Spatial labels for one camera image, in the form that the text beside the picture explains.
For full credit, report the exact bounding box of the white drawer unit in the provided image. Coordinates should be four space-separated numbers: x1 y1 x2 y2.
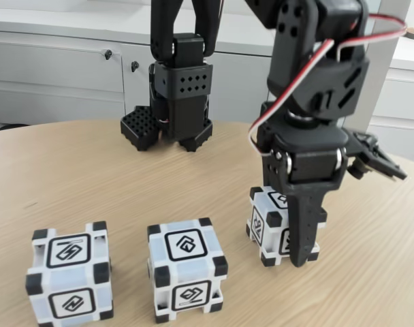
368 30 414 164

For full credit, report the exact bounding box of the white cube with lightning symbol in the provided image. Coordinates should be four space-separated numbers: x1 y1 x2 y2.
25 221 113 323

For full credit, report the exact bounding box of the white cube with house symbol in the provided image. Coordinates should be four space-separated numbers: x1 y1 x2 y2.
146 217 229 324

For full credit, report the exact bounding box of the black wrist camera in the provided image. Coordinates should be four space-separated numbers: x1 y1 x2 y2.
345 131 408 183

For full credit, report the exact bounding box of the white cube with crossed symbol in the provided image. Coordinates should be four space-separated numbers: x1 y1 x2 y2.
246 185 329 268

